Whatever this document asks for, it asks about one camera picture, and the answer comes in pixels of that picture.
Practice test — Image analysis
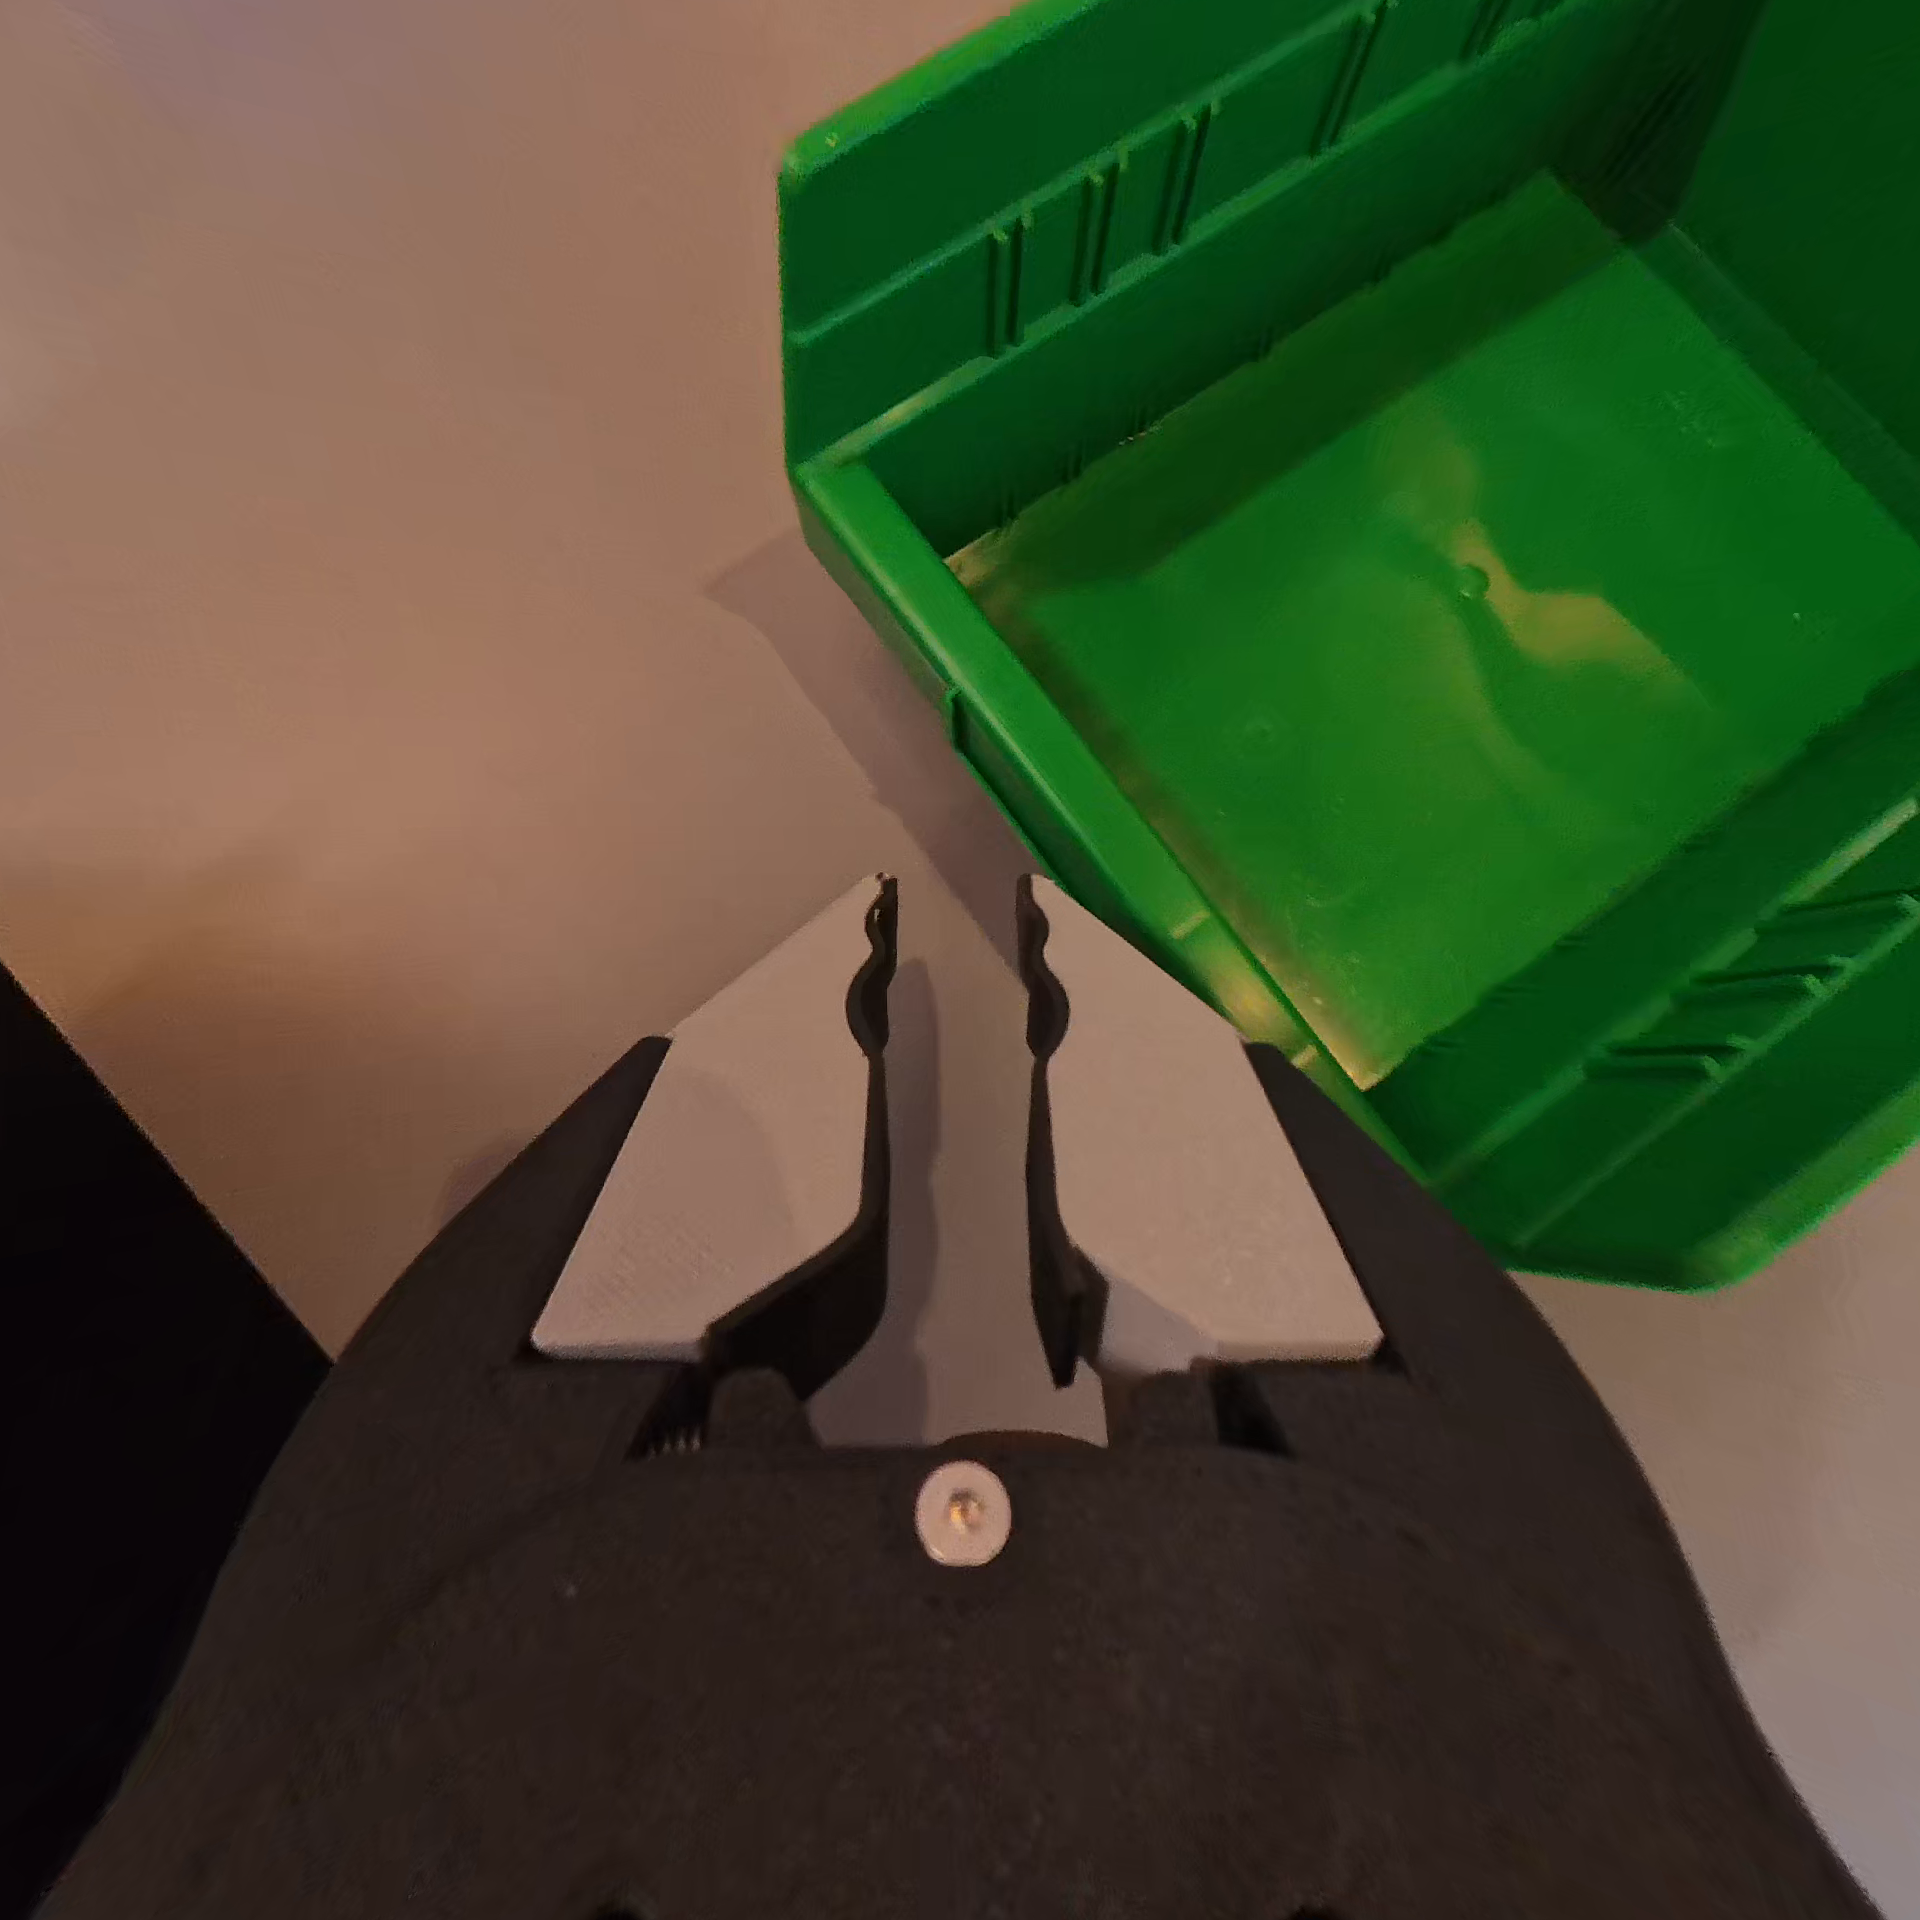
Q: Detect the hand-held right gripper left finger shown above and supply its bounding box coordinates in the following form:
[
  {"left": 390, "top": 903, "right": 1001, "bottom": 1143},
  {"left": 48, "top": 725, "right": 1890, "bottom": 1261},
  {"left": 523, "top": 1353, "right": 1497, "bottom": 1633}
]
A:
[{"left": 529, "top": 873, "right": 900, "bottom": 1413}]

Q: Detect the green plastic bin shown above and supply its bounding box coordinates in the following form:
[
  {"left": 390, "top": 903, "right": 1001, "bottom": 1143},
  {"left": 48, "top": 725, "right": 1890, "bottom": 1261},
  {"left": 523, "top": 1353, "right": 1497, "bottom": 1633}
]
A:
[{"left": 775, "top": 0, "right": 1920, "bottom": 1297}]

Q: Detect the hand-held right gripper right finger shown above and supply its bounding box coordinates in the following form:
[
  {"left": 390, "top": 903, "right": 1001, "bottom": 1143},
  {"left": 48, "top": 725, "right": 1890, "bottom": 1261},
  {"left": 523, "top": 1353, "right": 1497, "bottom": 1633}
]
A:
[{"left": 1014, "top": 873, "right": 1386, "bottom": 1390}]

